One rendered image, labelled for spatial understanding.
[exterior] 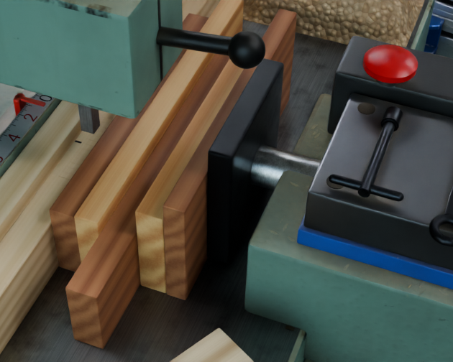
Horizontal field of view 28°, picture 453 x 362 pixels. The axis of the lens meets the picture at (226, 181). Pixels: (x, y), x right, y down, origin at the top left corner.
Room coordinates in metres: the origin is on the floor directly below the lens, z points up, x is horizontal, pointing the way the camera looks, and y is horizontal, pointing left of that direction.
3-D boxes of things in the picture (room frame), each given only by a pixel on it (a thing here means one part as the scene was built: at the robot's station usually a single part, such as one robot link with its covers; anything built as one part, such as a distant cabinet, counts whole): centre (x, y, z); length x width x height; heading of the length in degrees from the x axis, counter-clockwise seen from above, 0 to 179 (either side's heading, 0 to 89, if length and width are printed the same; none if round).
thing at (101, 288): (0.40, 0.04, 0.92); 0.23 x 0.02 x 0.05; 160
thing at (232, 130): (0.38, -0.04, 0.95); 0.09 x 0.07 x 0.09; 160
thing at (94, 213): (0.44, 0.04, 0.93); 0.24 x 0.01 x 0.06; 160
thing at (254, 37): (0.39, 0.01, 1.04); 0.06 x 0.02 x 0.02; 70
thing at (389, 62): (0.40, -0.09, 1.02); 0.03 x 0.03 x 0.01
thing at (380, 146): (0.35, -0.08, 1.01); 0.07 x 0.04 x 0.01; 160
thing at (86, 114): (0.42, 0.09, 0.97); 0.01 x 0.01 x 0.05; 70
